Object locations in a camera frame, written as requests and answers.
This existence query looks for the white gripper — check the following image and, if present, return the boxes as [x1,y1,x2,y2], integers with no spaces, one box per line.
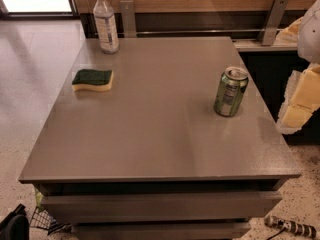
[276,0,320,128]

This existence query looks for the green soda can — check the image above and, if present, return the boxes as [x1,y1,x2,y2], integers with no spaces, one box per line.
[214,66,249,117]

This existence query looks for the green and yellow sponge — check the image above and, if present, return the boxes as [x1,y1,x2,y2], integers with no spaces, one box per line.
[72,69,114,92]

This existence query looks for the black and white power strip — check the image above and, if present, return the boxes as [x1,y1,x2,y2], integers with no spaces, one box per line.
[264,215,320,240]

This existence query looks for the grey drawer cabinet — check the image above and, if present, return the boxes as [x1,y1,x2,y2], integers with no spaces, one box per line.
[20,37,300,228]

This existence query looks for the upper grey drawer front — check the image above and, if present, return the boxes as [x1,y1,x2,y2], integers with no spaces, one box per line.
[42,191,281,224]

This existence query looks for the grey drawer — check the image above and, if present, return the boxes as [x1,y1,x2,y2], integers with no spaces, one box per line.
[42,191,281,224]
[72,222,250,240]

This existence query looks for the clear plastic water bottle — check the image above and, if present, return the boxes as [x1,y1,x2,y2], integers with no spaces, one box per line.
[93,0,119,54]

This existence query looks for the lower grey drawer front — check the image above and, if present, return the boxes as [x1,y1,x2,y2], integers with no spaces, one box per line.
[72,222,250,240]

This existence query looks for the black bag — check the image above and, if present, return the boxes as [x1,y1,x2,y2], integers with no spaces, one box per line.
[0,204,29,240]

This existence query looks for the right metal wall bracket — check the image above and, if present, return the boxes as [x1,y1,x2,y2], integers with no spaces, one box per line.
[257,0,289,46]

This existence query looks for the metal wall bracket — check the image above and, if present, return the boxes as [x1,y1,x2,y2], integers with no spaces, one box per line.
[257,0,289,46]
[120,0,137,38]

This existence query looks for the left metal wall bracket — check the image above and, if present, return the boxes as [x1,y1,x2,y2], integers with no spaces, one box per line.
[120,0,137,38]

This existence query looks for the horizontal metal rail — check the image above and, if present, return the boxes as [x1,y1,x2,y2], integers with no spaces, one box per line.
[94,28,284,37]

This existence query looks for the black wire basket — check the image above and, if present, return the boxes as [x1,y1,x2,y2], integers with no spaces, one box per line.
[30,207,72,235]

